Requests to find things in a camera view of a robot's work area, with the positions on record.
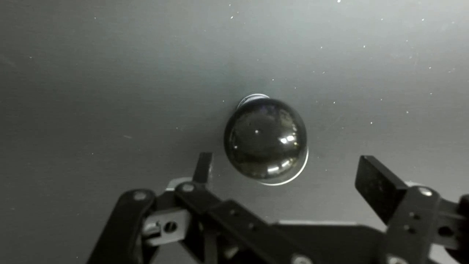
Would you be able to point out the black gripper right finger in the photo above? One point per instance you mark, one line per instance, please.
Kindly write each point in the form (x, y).
(416, 218)

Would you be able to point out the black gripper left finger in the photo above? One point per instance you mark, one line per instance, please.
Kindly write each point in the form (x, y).
(211, 231)

